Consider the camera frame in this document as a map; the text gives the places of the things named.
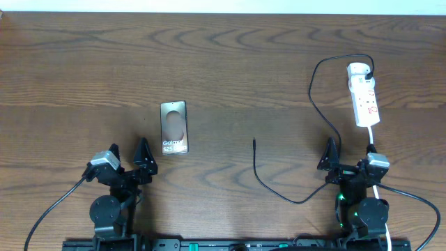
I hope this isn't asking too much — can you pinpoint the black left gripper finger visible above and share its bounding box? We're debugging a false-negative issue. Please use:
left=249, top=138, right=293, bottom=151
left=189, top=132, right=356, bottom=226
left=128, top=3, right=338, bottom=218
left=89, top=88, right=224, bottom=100
left=107, top=144, right=121, bottom=164
left=133, top=137, right=158, bottom=176

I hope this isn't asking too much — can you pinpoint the white power strip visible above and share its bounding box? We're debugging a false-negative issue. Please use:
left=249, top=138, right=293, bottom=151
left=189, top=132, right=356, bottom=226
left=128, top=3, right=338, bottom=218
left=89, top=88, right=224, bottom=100
left=347, top=62, right=380, bottom=128

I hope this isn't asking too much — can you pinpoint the black USB charging cable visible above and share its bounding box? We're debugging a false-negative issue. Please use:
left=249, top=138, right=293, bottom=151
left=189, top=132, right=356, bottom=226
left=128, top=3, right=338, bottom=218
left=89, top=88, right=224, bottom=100
left=252, top=53, right=376, bottom=205

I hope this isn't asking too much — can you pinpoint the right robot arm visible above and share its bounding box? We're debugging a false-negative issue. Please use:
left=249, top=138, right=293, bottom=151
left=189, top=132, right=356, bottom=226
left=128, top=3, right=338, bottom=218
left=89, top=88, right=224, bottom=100
left=317, top=138, right=390, bottom=249

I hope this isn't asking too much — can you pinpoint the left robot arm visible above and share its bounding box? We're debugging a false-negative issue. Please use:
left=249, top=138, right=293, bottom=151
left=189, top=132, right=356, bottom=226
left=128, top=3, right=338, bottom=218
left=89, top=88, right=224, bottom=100
left=82, top=137, right=158, bottom=250

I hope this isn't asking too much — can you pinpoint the black right camera cable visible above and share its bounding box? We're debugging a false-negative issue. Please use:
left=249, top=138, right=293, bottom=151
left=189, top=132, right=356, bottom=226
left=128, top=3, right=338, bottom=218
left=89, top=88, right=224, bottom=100
left=374, top=181, right=442, bottom=251

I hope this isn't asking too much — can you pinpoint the black camera cable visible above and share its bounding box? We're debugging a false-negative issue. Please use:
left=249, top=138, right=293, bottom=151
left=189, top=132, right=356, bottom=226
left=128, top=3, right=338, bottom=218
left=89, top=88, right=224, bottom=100
left=23, top=176, right=86, bottom=251
left=374, top=181, right=442, bottom=251

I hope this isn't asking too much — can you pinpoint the white power strip cord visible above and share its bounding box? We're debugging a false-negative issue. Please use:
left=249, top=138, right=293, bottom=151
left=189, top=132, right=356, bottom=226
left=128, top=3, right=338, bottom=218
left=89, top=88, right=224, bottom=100
left=367, top=125, right=393, bottom=251

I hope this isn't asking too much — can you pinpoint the black left camera cable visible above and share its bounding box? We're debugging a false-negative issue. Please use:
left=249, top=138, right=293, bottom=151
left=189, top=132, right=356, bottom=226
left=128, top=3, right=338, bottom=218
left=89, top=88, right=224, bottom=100
left=23, top=176, right=86, bottom=251

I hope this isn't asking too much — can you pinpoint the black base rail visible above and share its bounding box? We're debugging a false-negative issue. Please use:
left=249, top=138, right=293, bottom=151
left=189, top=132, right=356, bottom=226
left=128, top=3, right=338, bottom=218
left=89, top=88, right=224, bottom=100
left=62, top=238, right=412, bottom=251

